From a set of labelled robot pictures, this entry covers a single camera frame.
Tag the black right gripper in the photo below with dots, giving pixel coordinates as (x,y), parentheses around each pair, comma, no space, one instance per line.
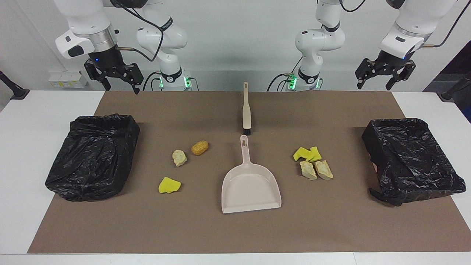
(108,60)

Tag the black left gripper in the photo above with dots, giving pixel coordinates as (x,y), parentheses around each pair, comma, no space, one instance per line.
(390,62)

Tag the small beige bread chunk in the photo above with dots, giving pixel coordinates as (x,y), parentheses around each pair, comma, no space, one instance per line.
(179,158)

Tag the yellow sponge with green side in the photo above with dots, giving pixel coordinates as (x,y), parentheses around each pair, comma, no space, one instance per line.
(316,154)

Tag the brown peanut shaped toy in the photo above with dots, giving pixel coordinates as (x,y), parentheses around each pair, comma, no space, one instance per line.
(199,148)

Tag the beige bread chunk orange crust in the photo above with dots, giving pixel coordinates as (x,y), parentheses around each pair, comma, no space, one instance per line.
(323,170)

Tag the yellow sponge piece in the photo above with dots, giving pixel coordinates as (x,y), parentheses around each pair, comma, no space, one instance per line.
(302,154)
(168,186)

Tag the beige brush with black bristles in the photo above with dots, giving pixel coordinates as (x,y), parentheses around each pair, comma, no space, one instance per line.
(246,110)

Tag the beige plastic dustpan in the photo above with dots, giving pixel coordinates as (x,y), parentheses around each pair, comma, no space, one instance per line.
(250,187)

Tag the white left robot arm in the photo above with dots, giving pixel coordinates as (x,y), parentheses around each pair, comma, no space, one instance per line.
(320,40)

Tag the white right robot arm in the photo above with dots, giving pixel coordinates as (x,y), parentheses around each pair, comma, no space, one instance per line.
(88,18)

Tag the black bag lined bin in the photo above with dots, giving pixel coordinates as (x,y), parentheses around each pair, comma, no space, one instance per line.
(92,162)
(412,162)

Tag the black stand foot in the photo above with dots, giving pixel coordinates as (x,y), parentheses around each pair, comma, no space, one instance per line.
(446,96)
(20,94)

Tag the dark background panel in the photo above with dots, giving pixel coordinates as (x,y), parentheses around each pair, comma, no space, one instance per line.
(456,66)

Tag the brown table mat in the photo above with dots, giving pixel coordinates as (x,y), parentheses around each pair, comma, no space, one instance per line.
(235,232)

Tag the white wall socket box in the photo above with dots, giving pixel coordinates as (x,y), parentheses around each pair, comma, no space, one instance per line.
(68,80)

